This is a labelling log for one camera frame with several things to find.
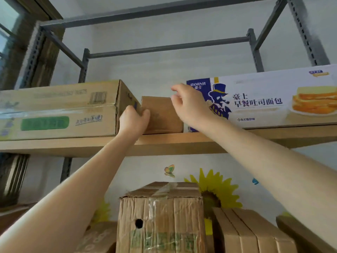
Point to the person's left hand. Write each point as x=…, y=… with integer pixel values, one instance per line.
x=131, y=123

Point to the person's right hand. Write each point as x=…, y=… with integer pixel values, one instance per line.
x=193, y=105

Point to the person's left thumb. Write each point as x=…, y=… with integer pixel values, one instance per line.
x=144, y=116

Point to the person's right thumb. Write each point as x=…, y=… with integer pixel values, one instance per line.
x=175, y=100

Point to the small brown cardboard box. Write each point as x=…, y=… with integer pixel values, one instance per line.
x=164, y=115

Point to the person's right forearm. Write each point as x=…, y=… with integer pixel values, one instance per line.
x=266, y=165

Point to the person's left forearm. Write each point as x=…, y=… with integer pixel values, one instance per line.
x=76, y=192

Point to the wooden shelf board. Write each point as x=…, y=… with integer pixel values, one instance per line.
x=168, y=144

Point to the large green label cardboard box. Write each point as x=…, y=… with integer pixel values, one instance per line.
x=58, y=110

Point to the white bread picture box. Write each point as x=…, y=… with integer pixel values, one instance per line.
x=263, y=102

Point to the taped cardboard box with hole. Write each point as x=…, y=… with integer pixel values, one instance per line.
x=163, y=218

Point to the cardboard box with white print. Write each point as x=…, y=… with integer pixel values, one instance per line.
x=101, y=239

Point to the dark stacked boards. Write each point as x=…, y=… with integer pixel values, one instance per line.
x=11, y=179

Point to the stack of flat cardboard sheets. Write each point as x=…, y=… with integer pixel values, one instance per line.
x=244, y=231

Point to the plain brown cardboard box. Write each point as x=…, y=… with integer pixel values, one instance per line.
x=291, y=230

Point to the grey metal shelf frame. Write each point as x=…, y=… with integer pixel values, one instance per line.
x=168, y=47

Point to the butterfly wall sticker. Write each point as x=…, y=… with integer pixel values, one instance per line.
x=169, y=171

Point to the large sunflower wall sticker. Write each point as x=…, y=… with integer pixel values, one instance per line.
x=213, y=187

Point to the small sunflower wall sticker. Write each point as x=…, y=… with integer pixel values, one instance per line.
x=102, y=212

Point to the blue wall sticker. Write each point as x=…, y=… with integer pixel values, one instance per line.
x=255, y=181

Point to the brown window frame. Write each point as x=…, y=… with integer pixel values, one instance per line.
x=31, y=44

